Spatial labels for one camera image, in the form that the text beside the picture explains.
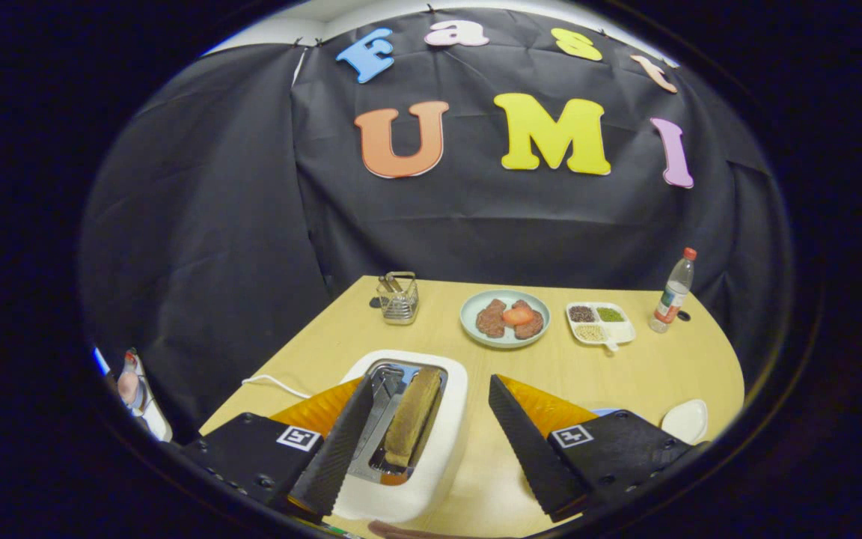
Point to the small white plate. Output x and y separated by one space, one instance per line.
685 421

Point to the pale green plate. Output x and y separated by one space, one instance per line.
476 333

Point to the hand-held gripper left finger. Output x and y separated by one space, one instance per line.
337 449

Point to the brown meat patty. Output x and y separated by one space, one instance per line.
534 328
490 320

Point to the brown toast slice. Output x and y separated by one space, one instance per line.
410 419

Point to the white and pink object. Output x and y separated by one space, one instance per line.
139 397

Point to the black backdrop cloth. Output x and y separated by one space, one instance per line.
431 224

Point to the clear red-capped plastic bottle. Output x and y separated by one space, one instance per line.
673 296

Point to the white compartment seasoning dish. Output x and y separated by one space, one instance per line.
618 331

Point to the red tomato slice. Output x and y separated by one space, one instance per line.
518 316

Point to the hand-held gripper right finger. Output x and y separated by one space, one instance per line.
532 449

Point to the blue plate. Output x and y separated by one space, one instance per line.
609 412

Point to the white toaster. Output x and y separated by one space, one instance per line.
450 434

